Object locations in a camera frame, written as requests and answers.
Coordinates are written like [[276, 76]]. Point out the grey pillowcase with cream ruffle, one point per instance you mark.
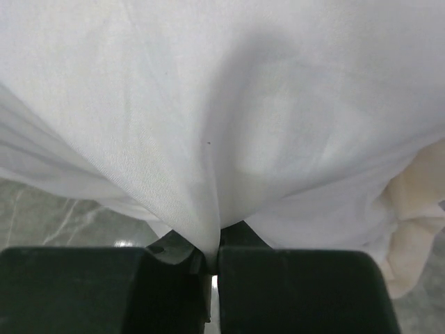
[[415, 195]]

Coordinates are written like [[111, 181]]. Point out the white pillow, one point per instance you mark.
[[292, 116]]

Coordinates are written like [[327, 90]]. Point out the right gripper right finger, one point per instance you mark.
[[265, 290]]

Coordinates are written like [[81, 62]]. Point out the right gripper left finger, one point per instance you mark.
[[160, 288]]

